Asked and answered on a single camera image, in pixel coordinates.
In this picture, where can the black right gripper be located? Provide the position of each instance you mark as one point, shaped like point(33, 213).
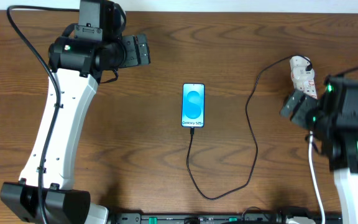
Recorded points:
point(304, 109)

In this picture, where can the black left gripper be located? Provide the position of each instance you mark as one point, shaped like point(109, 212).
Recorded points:
point(134, 50)

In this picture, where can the white power strip socket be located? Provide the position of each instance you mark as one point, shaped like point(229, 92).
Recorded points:
point(302, 75)

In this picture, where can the blue screen Galaxy smartphone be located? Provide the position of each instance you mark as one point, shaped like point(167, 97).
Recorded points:
point(192, 109)

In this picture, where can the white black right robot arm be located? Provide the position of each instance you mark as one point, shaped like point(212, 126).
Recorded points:
point(333, 119)

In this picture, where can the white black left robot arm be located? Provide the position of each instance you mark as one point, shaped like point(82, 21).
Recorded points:
point(45, 190)

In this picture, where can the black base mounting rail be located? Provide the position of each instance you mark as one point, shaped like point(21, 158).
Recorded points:
point(252, 217)

